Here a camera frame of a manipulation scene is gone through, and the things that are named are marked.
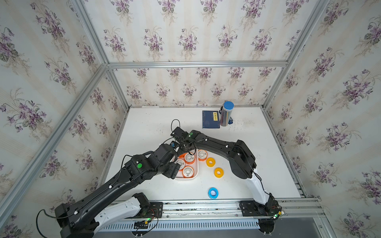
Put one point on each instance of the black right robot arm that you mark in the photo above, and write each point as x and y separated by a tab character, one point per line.
243	165

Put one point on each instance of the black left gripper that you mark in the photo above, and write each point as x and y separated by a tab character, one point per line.
173	170

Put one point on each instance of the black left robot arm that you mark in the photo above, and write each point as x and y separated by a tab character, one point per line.
93	213

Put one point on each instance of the silver cylinder blue lid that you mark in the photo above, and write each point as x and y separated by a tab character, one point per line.
226	113

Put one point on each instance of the blue sealing tape roll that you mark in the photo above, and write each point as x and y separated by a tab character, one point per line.
213	193

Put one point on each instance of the yellow sealing tape roll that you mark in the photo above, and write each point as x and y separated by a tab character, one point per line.
218	172
210	162

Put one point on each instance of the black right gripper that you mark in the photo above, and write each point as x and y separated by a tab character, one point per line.
182	151

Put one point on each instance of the dark blue booklet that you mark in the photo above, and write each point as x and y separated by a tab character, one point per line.
210	120

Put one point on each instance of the white plastic storage box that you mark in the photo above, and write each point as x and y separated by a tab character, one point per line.
195	166

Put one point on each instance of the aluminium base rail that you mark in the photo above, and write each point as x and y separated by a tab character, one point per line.
220	214

